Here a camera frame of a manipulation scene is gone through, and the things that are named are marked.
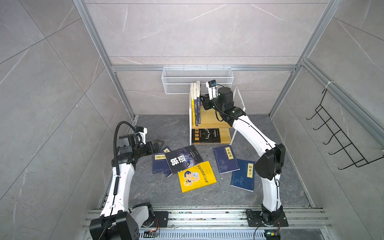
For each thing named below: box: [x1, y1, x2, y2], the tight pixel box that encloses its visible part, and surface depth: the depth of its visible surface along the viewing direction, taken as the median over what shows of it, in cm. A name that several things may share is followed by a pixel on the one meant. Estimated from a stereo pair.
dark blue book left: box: [152, 146, 173, 178], surface depth 93 cm
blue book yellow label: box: [230, 158, 255, 192], surface depth 87 cm
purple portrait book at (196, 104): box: [194, 82, 199, 127], surface depth 78 cm
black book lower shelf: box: [191, 128, 221, 144], surface depth 103 cm
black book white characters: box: [164, 145, 204, 174], surface depth 94 cm
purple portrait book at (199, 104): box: [196, 80, 203, 125], surface depth 78 cm
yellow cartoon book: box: [177, 161, 217, 194], surface depth 88 cm
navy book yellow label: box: [213, 145, 241, 175], surface depth 95 cm
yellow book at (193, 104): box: [190, 82, 196, 127], surface depth 78 cm
